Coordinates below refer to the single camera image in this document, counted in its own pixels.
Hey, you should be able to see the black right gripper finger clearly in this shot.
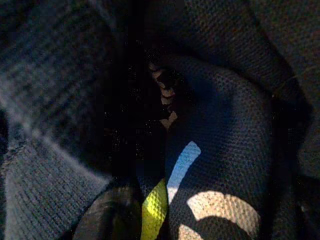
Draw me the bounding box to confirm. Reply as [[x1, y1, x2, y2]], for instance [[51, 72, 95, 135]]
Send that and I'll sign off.
[[74, 185, 143, 240]]

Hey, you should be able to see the navy mesh printed jersey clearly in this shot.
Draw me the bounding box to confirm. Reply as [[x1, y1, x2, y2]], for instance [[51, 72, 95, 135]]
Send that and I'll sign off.
[[136, 0, 320, 240]]

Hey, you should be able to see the dark knit garment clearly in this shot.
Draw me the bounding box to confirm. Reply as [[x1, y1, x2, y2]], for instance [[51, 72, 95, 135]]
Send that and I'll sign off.
[[0, 0, 121, 240]]

